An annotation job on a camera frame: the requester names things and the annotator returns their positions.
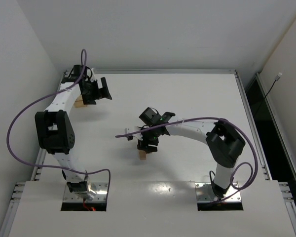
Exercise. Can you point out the wooden block box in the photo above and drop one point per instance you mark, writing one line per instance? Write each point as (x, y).
(79, 103)

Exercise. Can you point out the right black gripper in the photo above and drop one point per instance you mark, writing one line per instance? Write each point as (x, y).
(147, 145)

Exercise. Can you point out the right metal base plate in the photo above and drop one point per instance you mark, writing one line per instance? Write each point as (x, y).
(205, 194)

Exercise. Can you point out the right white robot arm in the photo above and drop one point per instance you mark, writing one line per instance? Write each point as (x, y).
(224, 142)

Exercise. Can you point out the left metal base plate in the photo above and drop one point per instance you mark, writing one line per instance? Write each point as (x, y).
(97, 194)

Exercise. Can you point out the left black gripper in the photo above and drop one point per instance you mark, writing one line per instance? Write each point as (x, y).
(98, 89)

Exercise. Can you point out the metal base plate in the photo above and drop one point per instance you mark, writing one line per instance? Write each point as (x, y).
(205, 194)
(97, 194)

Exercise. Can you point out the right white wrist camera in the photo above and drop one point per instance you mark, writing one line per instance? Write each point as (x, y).
(133, 129)

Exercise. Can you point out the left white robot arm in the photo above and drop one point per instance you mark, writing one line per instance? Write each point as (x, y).
(55, 132)

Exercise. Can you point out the wooden cube five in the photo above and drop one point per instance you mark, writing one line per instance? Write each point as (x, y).
(142, 155)

